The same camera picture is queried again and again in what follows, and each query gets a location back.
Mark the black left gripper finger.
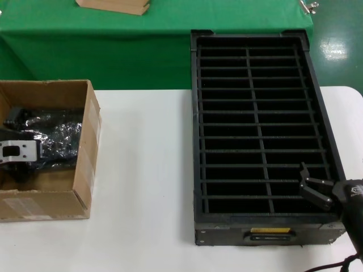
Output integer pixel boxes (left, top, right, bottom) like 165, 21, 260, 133
7, 163, 40, 184
3, 106, 29, 130

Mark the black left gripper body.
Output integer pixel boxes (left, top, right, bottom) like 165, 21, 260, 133
0, 127, 49, 160

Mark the open brown cardboard box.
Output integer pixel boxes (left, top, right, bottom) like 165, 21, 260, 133
0, 79, 102, 220

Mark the translucent antistatic bag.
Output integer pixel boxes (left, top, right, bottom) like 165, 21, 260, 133
24, 109, 85, 155

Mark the green tablecloth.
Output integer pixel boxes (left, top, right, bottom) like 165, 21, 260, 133
0, 0, 314, 91

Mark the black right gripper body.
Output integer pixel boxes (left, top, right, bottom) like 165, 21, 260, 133
331, 178, 363, 254

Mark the wooden block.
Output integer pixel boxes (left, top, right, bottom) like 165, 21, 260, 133
75, 0, 150, 16

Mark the black slotted container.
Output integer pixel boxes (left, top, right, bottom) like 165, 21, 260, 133
189, 29, 347, 247

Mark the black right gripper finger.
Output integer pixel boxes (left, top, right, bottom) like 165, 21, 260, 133
299, 161, 335, 211

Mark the metal binder clip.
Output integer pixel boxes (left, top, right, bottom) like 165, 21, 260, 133
299, 0, 319, 14

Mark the yellow container label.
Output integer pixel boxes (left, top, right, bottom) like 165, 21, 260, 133
250, 227, 290, 235

